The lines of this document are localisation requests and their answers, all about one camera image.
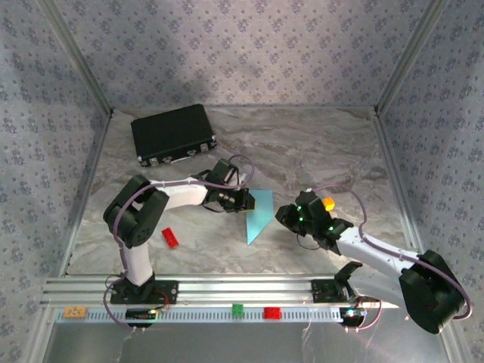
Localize aluminium mounting rail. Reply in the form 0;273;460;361
39;274;402;308

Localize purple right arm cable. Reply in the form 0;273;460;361
309;184;473;334

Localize aluminium frame post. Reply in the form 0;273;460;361
37;0;115;116
374;0;453;114

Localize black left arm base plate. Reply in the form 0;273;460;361
109;279;179;306

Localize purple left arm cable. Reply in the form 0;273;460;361
102;153;256;334

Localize black hard case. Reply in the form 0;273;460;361
130;104;219;168

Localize aluminium table edge rail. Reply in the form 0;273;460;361
60;111;114;277
374;111;423;254

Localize light blue paper sheet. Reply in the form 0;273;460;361
244;188;275;247

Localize long red toy brick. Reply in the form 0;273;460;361
161;227;180;250

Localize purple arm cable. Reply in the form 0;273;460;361
309;184;473;334
102;153;256;334

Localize slotted grey cable duct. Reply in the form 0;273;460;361
54;306;343;324

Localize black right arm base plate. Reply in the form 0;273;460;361
310;278;356;303

